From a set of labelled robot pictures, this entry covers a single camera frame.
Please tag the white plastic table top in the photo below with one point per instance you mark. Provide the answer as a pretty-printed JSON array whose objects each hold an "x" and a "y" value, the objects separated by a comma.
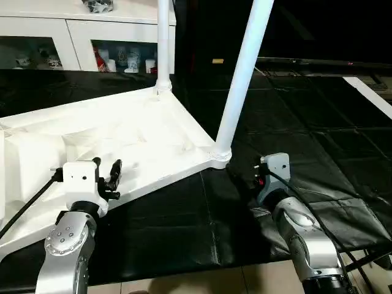
[{"x": 122, "y": 135}]

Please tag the white plastic table leg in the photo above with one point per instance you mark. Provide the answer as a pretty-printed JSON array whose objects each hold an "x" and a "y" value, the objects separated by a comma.
[
  {"x": 242, "y": 73},
  {"x": 163, "y": 43}
]

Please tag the black work mat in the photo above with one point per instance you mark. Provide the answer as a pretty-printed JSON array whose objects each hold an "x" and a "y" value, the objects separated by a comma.
[{"x": 294, "y": 141}]

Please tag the red bottle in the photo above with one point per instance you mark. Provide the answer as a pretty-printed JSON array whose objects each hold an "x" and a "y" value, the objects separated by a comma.
[{"x": 99, "y": 61}]

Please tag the small gold label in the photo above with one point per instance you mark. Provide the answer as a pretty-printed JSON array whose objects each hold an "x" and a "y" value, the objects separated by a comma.
[{"x": 218, "y": 61}]

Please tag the black flat bar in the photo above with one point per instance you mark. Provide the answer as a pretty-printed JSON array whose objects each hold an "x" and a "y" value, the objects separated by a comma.
[{"x": 324, "y": 62}]

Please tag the white cabinet with glass doors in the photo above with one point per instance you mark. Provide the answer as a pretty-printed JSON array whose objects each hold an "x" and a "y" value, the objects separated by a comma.
[{"x": 61, "y": 30}]

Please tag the white board strip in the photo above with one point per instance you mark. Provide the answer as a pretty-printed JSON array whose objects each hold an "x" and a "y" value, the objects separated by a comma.
[{"x": 370, "y": 95}]

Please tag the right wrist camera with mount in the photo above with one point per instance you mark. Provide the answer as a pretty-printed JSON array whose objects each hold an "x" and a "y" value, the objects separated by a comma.
[{"x": 277, "y": 166}]

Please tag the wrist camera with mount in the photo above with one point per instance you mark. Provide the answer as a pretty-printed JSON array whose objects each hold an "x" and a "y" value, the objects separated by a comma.
[
  {"x": 82, "y": 180},
  {"x": 277, "y": 166}
]

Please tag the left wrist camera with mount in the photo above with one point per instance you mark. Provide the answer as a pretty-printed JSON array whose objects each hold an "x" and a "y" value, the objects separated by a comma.
[{"x": 82, "y": 180}]

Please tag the black metal frame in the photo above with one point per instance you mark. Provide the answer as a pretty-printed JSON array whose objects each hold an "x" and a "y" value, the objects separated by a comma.
[{"x": 370, "y": 262}]

